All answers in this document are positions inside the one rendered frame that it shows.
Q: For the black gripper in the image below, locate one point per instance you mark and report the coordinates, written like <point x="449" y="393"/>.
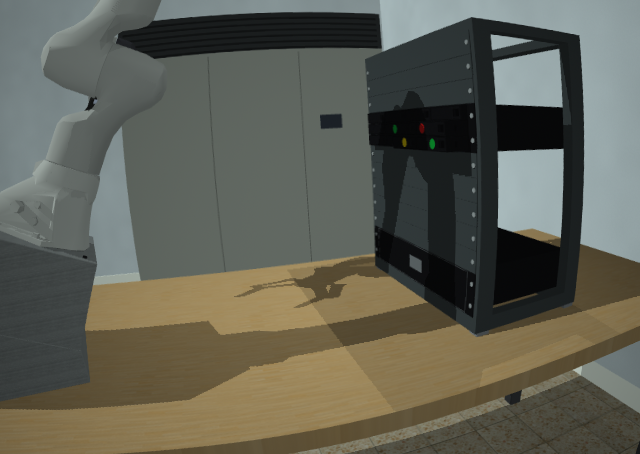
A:
<point x="90" y="105"/>

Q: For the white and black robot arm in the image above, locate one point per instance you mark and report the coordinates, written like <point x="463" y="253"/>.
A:
<point x="55" y="204"/>

